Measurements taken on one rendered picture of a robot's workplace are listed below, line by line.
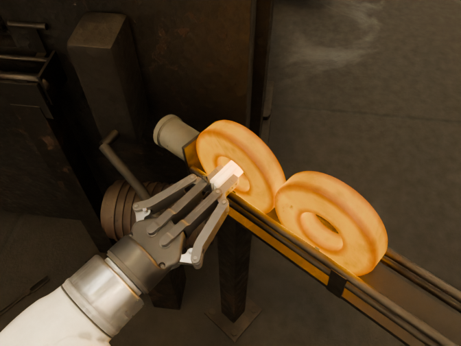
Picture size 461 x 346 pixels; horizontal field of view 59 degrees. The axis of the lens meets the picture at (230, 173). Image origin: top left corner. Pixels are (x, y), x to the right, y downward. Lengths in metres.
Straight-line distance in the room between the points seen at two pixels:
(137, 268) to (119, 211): 0.31
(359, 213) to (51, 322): 0.36
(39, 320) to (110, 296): 0.08
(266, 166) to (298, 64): 1.40
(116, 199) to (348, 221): 0.47
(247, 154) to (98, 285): 0.24
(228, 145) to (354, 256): 0.22
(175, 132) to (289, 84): 1.19
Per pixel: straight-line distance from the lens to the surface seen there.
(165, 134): 0.68
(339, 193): 0.48
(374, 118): 1.75
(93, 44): 0.69
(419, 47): 2.18
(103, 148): 0.79
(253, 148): 0.53
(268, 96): 1.64
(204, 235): 0.53
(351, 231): 0.50
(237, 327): 1.22
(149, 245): 0.54
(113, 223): 0.81
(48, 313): 0.51
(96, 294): 0.50
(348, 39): 2.12
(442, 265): 1.45
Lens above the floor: 1.19
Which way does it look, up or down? 54 degrees down
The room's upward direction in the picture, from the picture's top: straight up
